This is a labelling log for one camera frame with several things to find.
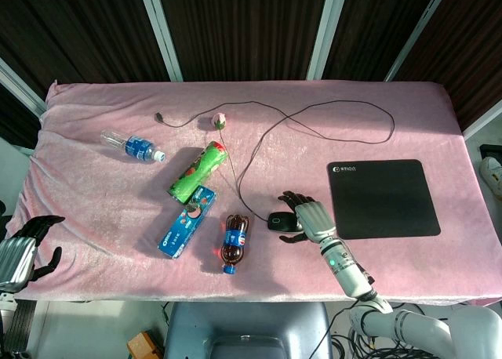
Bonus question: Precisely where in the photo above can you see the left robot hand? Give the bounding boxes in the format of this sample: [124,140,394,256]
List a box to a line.
[0,214,66,293]

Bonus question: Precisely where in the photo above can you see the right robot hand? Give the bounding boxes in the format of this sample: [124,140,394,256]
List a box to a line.
[278,190,338,245]

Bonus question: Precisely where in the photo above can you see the black computer mouse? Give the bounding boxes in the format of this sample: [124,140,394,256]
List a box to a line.
[267,210,304,234]

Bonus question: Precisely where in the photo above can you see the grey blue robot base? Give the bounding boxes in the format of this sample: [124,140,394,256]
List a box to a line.
[164,300,334,359]

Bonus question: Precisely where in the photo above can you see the black mouse pad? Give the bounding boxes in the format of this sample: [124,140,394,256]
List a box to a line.
[326,158,442,241]

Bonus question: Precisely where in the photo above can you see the Pepsi cola bottle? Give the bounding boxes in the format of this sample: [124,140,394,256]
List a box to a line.
[220,213,249,276]

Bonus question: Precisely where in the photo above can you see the pink velvet table cloth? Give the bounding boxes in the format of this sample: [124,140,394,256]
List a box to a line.
[8,79,502,307]

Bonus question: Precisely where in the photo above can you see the green chips can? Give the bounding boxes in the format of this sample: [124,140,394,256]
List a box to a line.
[167,140,228,207]

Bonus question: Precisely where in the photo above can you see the blue Oreo cookie box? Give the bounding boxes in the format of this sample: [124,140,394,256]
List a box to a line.
[158,185,217,260]

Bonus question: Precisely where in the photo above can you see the pink rose bud with stem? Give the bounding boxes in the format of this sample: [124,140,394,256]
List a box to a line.
[211,112,240,191]

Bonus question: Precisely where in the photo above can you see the clear water bottle blue label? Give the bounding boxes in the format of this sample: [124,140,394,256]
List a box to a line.
[100,129,166,164]

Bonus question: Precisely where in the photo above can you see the thin black cable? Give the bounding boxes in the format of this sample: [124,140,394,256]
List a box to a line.
[155,100,395,223]

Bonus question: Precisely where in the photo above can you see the black floor cables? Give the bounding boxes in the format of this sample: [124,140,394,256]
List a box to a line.
[331,302,462,359]

